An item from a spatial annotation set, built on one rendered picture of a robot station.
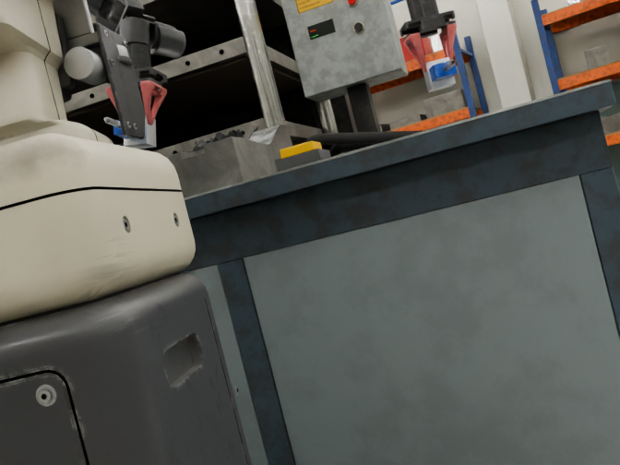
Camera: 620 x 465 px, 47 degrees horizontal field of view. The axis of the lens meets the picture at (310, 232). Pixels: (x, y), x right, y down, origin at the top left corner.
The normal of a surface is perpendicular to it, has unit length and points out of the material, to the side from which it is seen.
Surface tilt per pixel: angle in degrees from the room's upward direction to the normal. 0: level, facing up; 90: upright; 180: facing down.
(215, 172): 90
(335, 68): 90
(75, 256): 90
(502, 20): 90
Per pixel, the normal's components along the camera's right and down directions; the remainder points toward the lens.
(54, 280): -0.09, 0.20
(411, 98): -0.44, 0.12
